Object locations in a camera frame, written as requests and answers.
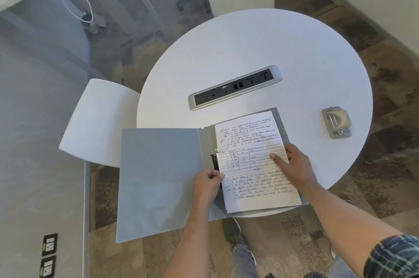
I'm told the person's right hand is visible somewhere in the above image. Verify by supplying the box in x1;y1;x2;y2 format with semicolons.
269;144;320;192

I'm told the grey desk leg foot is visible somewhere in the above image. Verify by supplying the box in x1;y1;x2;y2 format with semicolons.
82;10;107;34

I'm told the handwritten white paper sheet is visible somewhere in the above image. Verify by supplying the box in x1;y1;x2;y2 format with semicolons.
214;111;302;214

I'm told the black framed wall socket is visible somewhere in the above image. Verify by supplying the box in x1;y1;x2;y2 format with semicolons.
39;256;57;278
41;234;58;257

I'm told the grey hole punch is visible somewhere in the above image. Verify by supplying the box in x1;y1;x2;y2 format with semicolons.
321;107;352;140

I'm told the person's left hand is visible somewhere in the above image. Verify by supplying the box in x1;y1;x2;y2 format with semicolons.
192;169;226;205

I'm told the silver table power socket panel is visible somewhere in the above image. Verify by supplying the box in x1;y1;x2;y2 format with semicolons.
188;65;283;111

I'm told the grey shoe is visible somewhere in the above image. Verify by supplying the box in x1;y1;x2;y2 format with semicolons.
226;217;244;253

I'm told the grey ring folder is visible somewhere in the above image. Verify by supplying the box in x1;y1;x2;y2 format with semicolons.
115;107;310;244

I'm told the plaid shirt sleeve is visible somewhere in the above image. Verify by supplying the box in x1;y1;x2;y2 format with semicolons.
367;235;419;278

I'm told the blue jeans leg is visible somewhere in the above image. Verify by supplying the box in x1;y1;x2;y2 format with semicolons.
232;243;259;278

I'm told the person's right forearm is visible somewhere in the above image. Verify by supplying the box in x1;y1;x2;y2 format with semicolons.
304;183;405;278

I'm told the person's left forearm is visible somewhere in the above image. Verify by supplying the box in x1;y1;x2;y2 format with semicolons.
163;203;219;278

